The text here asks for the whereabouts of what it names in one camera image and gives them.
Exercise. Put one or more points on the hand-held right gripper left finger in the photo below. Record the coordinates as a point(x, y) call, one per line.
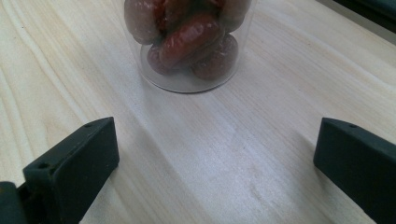
point(74, 168)

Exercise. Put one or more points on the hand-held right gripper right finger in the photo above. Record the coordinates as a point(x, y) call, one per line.
point(358, 165)

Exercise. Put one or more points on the glass jar with red dates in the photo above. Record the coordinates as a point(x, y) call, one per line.
point(190, 46)

